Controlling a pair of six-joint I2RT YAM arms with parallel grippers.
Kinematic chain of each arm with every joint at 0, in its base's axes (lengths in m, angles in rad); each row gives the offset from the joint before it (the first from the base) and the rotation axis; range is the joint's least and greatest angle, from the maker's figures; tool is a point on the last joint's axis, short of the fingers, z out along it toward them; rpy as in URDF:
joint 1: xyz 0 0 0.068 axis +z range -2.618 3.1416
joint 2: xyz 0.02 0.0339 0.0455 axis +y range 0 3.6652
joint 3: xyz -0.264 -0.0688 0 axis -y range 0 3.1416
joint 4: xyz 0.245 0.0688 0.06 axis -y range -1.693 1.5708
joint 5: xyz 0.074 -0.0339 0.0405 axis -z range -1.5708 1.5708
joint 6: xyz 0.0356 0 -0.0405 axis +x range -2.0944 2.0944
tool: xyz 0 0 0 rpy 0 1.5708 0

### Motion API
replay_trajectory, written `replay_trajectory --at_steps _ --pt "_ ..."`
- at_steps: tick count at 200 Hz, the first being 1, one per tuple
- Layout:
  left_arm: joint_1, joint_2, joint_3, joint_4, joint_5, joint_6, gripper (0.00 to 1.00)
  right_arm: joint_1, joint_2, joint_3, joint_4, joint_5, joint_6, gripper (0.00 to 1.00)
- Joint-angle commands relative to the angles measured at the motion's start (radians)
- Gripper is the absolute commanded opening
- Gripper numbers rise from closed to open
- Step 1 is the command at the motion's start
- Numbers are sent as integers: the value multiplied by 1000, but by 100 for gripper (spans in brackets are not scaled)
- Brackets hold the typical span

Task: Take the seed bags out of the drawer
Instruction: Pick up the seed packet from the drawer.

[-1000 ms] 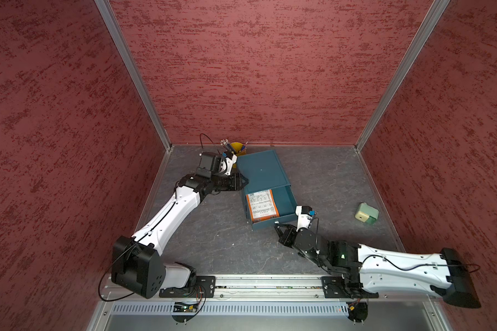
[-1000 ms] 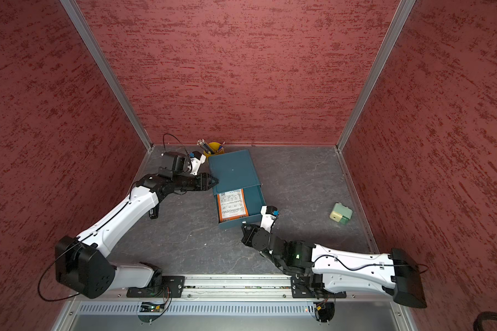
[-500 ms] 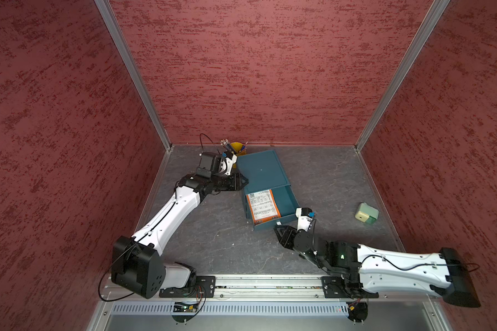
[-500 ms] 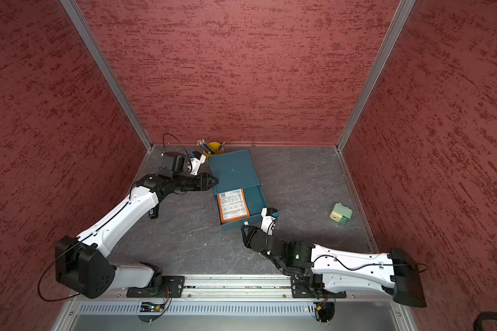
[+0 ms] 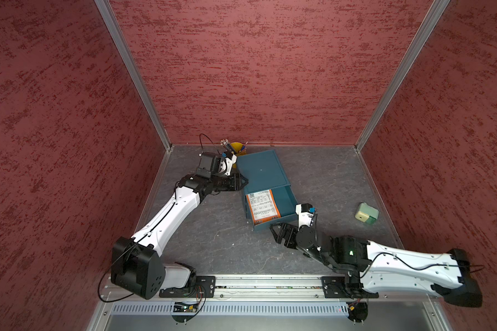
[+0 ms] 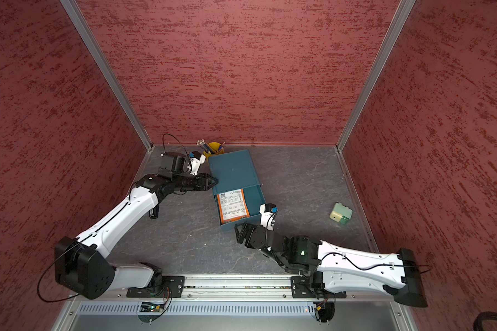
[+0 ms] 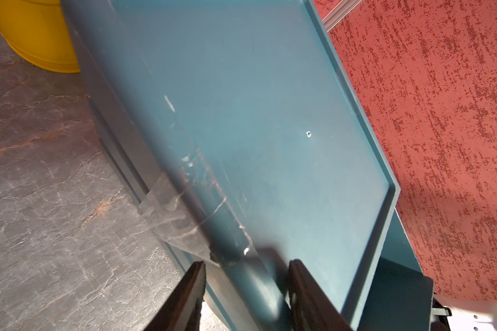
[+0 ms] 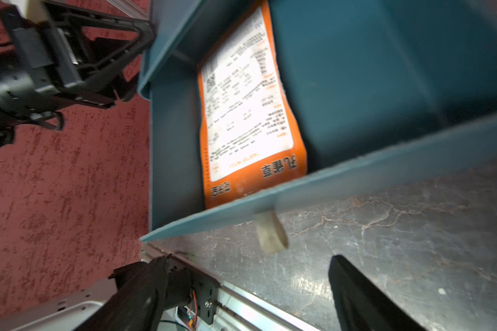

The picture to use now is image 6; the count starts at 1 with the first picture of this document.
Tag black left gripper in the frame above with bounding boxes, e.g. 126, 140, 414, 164
173, 172, 218, 192

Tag orange seed bag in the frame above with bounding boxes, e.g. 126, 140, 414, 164
216, 189, 250, 225

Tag teal drawer cabinet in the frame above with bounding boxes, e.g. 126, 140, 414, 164
208, 150, 266, 232

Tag teal drawer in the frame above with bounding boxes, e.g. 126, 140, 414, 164
213, 186, 266, 232

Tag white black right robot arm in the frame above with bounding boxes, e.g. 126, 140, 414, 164
235, 223, 428, 308

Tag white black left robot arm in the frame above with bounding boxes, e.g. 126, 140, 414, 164
53, 173, 219, 300

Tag yellow pen cup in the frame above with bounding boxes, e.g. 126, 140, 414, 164
197, 139, 224, 157

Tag green cream pencil sharpener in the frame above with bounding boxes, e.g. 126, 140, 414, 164
329, 203, 353, 225

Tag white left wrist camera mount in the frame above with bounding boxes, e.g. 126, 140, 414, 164
158, 150, 207, 179

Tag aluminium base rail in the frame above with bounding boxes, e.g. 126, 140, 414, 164
78, 274, 403, 302

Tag aluminium corner post left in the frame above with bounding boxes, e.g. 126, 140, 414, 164
60, 0, 154, 153

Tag aluminium corner post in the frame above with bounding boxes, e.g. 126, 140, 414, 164
60, 0, 154, 153
336, 0, 416, 154

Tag black cable bottom right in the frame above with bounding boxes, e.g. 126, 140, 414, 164
473, 311, 497, 331

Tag aluminium corner post right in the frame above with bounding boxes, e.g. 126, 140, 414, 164
336, 0, 416, 154

